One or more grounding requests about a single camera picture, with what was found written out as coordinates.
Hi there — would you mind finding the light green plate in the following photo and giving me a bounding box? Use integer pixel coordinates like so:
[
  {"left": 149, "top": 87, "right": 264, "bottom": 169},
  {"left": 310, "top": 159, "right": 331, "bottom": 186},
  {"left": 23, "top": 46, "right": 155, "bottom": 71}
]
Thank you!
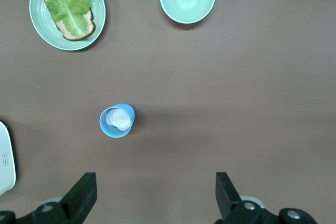
[{"left": 29, "top": 0, "right": 107, "bottom": 51}]

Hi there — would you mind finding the green lettuce leaf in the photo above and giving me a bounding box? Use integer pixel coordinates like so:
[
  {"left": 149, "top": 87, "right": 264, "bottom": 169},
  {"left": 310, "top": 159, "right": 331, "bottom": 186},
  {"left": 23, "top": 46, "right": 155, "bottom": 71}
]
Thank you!
[{"left": 40, "top": 0, "right": 91, "bottom": 37}]

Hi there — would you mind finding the white paper ball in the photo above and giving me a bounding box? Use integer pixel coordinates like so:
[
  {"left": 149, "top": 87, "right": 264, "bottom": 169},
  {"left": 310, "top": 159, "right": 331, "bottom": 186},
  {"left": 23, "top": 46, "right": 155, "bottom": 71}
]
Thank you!
[{"left": 105, "top": 108, "right": 131, "bottom": 132}]

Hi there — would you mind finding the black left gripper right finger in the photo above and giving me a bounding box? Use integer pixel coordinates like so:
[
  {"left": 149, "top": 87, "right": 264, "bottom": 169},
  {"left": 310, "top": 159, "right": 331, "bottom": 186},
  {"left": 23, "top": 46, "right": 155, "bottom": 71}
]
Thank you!
[{"left": 215, "top": 172, "right": 319, "bottom": 224}]

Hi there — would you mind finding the blue cup holding paper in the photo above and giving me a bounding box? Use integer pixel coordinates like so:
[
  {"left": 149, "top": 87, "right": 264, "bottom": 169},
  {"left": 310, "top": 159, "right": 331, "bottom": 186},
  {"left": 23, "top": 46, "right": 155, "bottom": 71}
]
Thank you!
[{"left": 99, "top": 103, "right": 136, "bottom": 139}]

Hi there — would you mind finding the brown bread slice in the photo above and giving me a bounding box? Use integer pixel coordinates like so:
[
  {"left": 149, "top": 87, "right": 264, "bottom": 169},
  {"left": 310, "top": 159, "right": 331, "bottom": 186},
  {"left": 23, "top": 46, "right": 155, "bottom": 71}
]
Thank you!
[{"left": 41, "top": 0, "right": 97, "bottom": 41}]

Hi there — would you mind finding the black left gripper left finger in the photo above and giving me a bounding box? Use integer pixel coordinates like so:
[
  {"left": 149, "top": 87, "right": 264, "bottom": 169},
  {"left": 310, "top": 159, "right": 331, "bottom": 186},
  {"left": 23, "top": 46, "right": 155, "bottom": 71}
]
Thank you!
[{"left": 0, "top": 172, "right": 98, "bottom": 224}]

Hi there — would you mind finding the white toaster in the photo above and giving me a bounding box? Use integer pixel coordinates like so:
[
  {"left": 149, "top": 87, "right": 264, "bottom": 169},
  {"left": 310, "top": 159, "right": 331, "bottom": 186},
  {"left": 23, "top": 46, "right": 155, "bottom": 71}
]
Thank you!
[{"left": 0, "top": 120, "right": 17, "bottom": 196}]

